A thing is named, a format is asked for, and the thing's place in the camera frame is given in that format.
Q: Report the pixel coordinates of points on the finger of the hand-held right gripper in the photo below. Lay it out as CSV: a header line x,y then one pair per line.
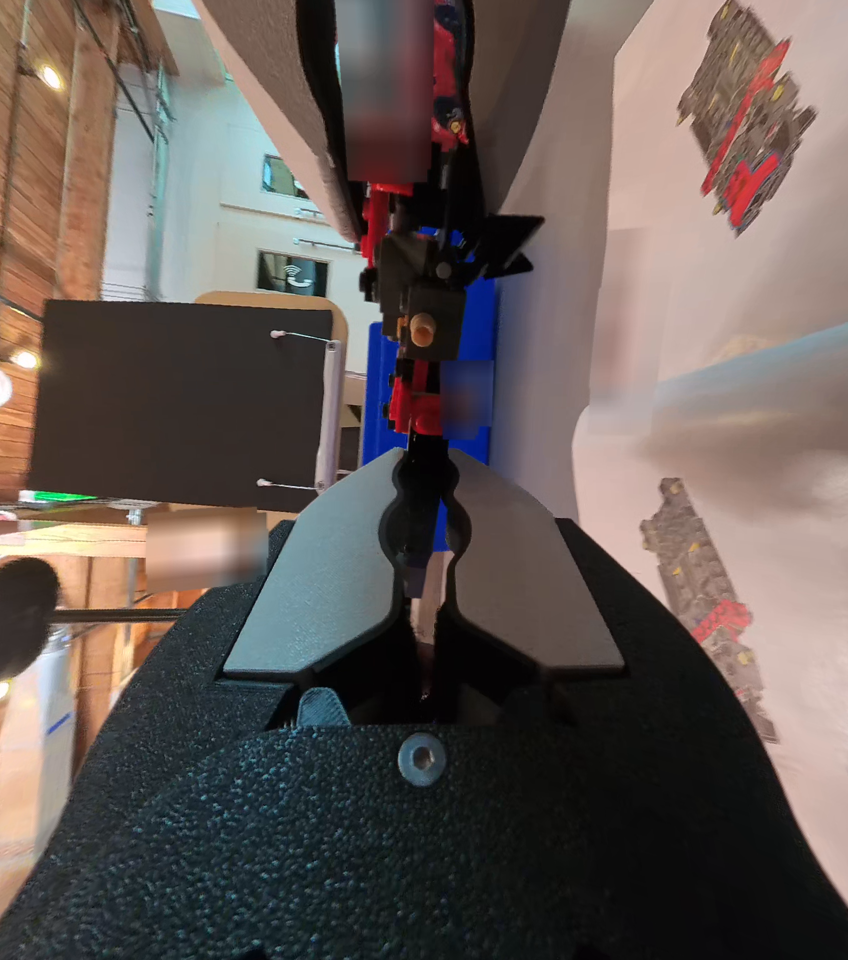
x,y
544,60
266,45

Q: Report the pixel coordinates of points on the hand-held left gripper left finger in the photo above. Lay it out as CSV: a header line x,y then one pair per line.
x,y
319,585

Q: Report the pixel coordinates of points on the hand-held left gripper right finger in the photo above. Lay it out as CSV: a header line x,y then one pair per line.
x,y
536,592

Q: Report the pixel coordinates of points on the blue plastic bin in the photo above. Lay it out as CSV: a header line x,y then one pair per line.
x,y
379,390

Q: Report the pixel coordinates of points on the black red lego car model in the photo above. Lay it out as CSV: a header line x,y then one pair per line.
x,y
431,307

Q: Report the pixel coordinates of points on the black felt panel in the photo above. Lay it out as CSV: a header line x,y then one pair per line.
x,y
169,405

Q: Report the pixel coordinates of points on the black round pad on rod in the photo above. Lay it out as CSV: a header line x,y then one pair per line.
x,y
8,619

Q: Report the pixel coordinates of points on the white instruction booklet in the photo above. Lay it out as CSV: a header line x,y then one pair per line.
x,y
806,247

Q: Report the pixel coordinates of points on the silver panel rail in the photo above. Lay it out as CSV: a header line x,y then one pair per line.
x,y
328,420

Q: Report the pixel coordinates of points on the dark wall sign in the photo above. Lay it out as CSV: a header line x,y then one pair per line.
x,y
292,274

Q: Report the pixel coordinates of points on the light wood rounded frame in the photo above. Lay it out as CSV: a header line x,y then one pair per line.
x,y
340,319

